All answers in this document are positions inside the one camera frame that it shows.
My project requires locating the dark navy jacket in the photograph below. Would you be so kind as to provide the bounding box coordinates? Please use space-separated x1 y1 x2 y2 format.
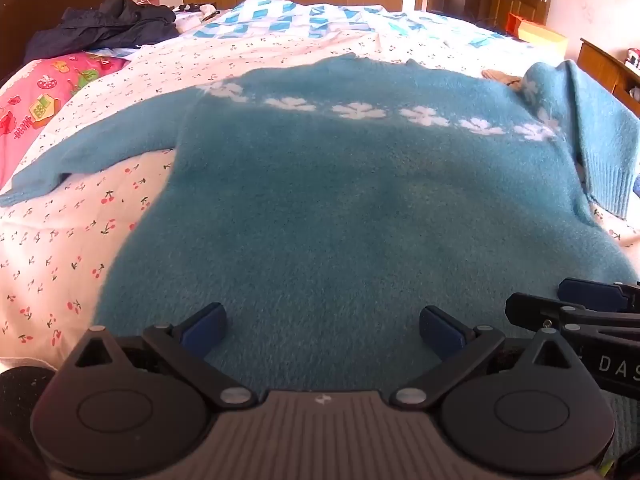
22 0 181 66

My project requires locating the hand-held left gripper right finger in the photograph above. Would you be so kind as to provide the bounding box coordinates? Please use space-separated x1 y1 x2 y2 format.
390 305 591 408

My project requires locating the wooden desk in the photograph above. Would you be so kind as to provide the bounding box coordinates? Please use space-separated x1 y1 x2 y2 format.
577 37 640 121

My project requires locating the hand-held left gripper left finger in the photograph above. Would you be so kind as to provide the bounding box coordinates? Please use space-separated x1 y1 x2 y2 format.
60 302 258 408

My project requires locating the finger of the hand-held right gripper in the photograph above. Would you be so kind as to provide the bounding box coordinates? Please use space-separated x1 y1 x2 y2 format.
505 292 640 336
557 277 640 313

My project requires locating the pink cartoon print pillow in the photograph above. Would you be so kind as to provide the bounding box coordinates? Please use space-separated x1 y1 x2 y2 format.
0 52 131 191

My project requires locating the orange cardboard box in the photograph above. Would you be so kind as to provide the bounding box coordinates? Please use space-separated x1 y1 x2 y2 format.
505 12 568 58

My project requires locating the blue white checkered blanket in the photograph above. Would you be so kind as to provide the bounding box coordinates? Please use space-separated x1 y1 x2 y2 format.
192 0 531 53

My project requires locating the tan small object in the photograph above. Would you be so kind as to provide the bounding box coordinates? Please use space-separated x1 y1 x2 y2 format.
481 69 523 91

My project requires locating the dark cloth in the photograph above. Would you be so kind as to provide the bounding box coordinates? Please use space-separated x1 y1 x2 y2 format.
0 365 56 480

